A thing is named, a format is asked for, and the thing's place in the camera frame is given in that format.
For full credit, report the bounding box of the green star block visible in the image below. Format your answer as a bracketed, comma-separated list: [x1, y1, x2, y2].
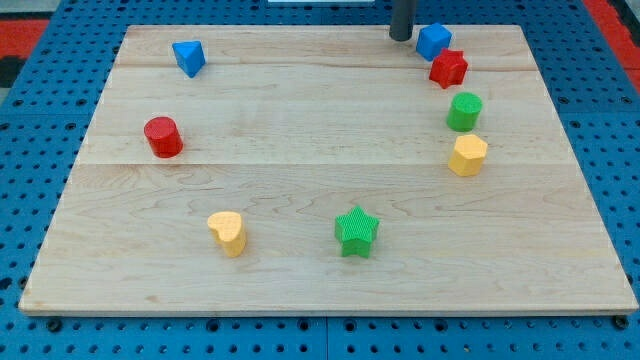
[334, 206, 379, 258]

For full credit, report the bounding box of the yellow hexagon block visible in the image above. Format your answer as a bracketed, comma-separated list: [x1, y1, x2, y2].
[448, 134, 488, 177]

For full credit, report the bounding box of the red star block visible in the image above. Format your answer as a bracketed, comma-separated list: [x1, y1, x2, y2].
[429, 49, 468, 89]

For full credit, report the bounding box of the wooden board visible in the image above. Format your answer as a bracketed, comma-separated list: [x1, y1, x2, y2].
[19, 25, 638, 317]

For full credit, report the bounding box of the yellow heart block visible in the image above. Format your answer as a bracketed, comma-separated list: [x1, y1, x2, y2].
[207, 211, 247, 258]

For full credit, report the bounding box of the green cylinder block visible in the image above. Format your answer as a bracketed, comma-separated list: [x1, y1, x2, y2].
[446, 92, 483, 132]

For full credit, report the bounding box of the red cylinder block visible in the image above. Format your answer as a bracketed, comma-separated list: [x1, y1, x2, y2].
[143, 116, 184, 158]

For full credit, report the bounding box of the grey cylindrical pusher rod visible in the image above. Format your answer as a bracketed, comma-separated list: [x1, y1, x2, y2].
[389, 0, 418, 42]

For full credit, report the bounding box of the blue triangle block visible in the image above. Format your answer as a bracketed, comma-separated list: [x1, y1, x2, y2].
[172, 41, 206, 78]

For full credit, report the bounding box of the blue cube block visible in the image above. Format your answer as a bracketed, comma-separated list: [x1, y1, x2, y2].
[416, 23, 453, 62]

